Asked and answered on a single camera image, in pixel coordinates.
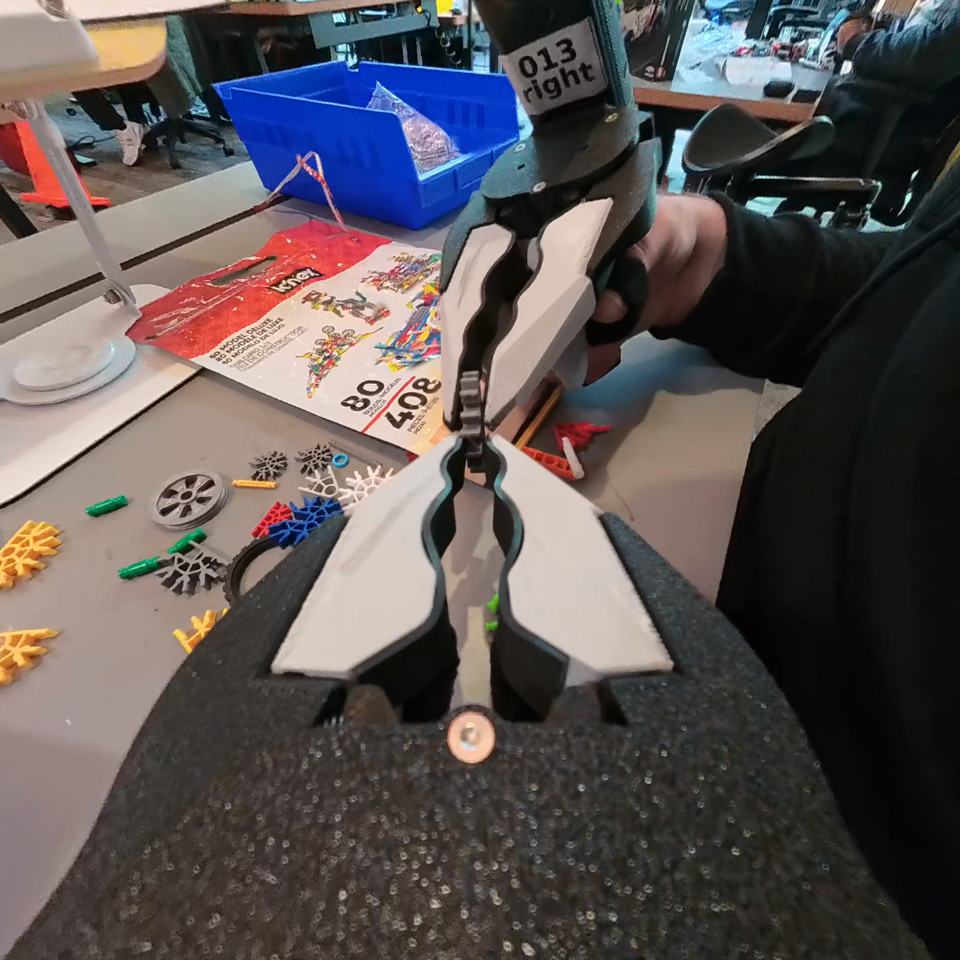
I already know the grey wheel hub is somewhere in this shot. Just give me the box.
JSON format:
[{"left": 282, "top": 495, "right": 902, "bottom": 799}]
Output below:
[{"left": 152, "top": 471, "right": 228, "bottom": 531}]

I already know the background wooden table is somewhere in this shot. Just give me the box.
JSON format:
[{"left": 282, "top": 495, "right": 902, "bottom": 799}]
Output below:
[{"left": 630, "top": 67, "right": 826, "bottom": 127}]

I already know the black chair armrest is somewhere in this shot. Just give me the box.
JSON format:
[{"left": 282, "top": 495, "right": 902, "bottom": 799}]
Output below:
[{"left": 682, "top": 103, "right": 882, "bottom": 226}]

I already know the plain blue plastic bin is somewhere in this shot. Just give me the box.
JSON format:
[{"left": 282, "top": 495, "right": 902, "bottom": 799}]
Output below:
[{"left": 213, "top": 60, "right": 522, "bottom": 230}]

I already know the dark printed box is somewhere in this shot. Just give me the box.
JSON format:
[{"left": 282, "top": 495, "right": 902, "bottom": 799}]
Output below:
[{"left": 622, "top": 0, "right": 702, "bottom": 82}]

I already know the red white ribbon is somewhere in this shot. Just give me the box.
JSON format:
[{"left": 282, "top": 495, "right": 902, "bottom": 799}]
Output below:
[{"left": 255, "top": 150, "right": 348, "bottom": 230}]

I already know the black rubber tyre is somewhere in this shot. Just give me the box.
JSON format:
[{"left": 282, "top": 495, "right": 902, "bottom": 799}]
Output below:
[{"left": 225, "top": 536, "right": 286, "bottom": 601}]

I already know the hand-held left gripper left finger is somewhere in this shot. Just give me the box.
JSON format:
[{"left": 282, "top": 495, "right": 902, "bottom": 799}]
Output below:
[{"left": 271, "top": 437, "right": 462, "bottom": 721}]

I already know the printed construction toy bag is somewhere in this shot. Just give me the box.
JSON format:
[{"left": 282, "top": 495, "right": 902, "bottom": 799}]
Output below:
[{"left": 126, "top": 219, "right": 565, "bottom": 455}]

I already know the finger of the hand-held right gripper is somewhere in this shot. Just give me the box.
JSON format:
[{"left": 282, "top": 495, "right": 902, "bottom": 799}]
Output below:
[
  {"left": 483, "top": 198, "right": 615, "bottom": 430},
  {"left": 441, "top": 223, "right": 519, "bottom": 432}
]

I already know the clear bag of parts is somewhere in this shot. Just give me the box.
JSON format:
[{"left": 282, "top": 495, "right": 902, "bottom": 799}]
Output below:
[{"left": 367, "top": 81, "right": 460, "bottom": 175}]

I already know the stand base disc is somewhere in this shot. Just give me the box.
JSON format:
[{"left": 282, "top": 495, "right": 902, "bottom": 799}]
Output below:
[{"left": 0, "top": 333, "right": 138, "bottom": 406}]

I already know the blue snowflake connector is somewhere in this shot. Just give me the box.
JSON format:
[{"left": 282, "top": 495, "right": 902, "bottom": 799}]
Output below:
[{"left": 268, "top": 496, "right": 346, "bottom": 549}]

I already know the orange ladder connector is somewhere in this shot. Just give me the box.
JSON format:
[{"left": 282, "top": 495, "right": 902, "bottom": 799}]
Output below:
[{"left": 521, "top": 446, "right": 582, "bottom": 481}]

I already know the white base board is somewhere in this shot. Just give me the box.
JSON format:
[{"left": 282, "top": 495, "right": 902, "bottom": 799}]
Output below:
[{"left": 0, "top": 283, "right": 204, "bottom": 507}]

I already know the white snowflake connector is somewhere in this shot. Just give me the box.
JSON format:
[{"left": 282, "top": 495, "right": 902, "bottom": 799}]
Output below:
[{"left": 341, "top": 463, "right": 396, "bottom": 513}]

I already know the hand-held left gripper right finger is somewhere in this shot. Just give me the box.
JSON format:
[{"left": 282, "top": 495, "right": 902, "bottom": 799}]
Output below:
[{"left": 483, "top": 437, "right": 674, "bottom": 721}]

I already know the yellow fan connector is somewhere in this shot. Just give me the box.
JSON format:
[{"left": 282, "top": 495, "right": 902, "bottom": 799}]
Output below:
[
  {"left": 174, "top": 609, "right": 228, "bottom": 652},
  {"left": 0, "top": 628, "right": 60, "bottom": 685},
  {"left": 0, "top": 519, "right": 63, "bottom": 590}
]

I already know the long yellow rod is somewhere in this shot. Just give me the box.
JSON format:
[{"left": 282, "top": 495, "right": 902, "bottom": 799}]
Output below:
[{"left": 516, "top": 378, "right": 565, "bottom": 451}]

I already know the orange traffic cone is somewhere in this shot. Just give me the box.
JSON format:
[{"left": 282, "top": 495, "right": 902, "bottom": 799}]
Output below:
[{"left": 0, "top": 120, "right": 112, "bottom": 213}]

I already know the person's right hand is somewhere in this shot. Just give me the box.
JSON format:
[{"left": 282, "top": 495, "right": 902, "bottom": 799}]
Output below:
[{"left": 585, "top": 191, "right": 732, "bottom": 384}]

